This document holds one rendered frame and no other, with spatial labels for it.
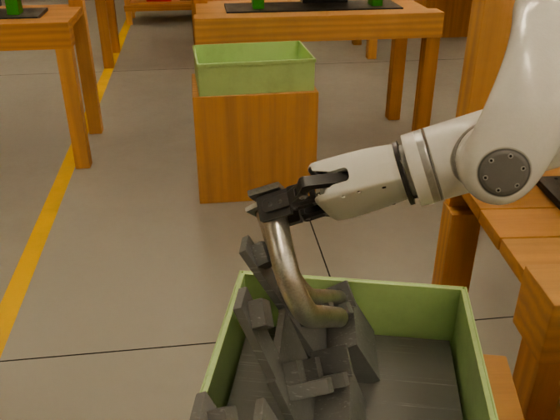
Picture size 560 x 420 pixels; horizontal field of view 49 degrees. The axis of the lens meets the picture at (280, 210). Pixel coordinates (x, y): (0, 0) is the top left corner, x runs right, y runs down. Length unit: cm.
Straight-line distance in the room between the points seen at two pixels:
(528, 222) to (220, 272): 164
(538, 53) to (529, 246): 91
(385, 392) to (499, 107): 62
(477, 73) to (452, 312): 71
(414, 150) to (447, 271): 126
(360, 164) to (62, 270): 247
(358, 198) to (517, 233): 88
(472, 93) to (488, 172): 109
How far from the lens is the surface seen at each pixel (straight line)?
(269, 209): 71
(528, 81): 60
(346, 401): 95
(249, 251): 91
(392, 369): 113
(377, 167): 67
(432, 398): 109
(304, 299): 72
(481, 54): 166
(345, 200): 68
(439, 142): 67
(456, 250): 188
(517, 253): 145
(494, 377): 125
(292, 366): 85
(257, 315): 77
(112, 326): 263
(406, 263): 297
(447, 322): 119
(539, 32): 63
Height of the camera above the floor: 161
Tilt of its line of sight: 28 degrees down
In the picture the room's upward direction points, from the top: straight up
